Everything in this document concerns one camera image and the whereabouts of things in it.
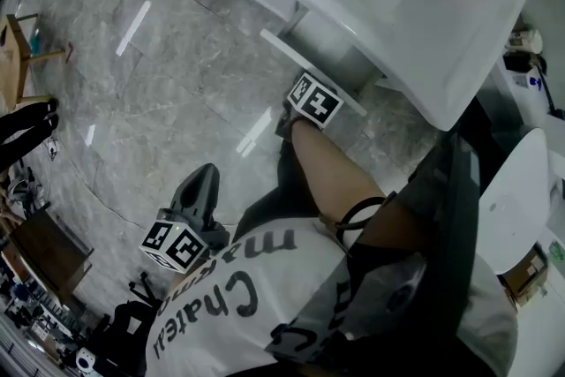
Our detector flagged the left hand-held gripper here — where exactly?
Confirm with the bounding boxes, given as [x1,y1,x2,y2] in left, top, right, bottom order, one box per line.
[139,163,230,275]

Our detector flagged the teal plastic item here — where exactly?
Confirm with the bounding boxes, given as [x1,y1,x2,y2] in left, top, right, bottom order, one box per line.
[29,26,46,55]

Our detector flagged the black chest-mounted device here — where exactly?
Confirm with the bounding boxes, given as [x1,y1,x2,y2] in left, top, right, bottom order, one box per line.
[264,132,482,367]

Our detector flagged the wooden side table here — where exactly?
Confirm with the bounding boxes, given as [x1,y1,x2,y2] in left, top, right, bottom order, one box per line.
[0,11,67,112]

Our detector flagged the white printed t-shirt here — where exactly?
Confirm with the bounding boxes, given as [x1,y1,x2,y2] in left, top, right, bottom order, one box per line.
[145,215,520,377]

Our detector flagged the black office chair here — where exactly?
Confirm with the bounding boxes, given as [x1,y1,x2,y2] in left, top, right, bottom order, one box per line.
[94,271,167,377]

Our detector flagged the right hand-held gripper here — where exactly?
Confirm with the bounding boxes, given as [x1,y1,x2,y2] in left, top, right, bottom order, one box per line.
[275,72,344,142]

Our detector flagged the person's right forearm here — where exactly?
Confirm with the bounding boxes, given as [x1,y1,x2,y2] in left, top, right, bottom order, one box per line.
[289,117,389,226]

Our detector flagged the white round device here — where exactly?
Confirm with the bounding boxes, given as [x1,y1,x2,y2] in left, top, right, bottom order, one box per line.
[74,346,96,372]

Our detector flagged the brown wooden cabinet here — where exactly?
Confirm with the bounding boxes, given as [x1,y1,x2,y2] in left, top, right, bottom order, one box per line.
[7,201,94,306]

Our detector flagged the black arm strap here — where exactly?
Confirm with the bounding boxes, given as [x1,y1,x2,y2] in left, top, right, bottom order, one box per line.
[334,195,386,231]

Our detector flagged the person's black trousers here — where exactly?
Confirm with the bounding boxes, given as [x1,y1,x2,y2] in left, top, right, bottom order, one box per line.
[237,140,321,235]

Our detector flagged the white bathtub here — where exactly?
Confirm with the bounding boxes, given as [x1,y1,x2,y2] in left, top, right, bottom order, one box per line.
[478,126,553,275]

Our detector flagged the white bottle blue label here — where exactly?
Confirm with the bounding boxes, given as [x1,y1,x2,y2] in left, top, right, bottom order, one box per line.
[511,72,547,93]

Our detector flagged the white cabinet drawer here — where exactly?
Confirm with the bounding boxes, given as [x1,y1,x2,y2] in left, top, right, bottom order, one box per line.
[259,2,388,118]

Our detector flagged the cardboard box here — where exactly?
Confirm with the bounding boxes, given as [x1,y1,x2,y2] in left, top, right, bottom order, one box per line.
[497,241,552,309]

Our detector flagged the white paper cup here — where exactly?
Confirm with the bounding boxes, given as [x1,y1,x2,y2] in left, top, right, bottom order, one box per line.
[508,27,544,55]

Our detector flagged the black box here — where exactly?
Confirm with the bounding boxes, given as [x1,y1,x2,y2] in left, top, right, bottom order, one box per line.
[502,51,543,75]

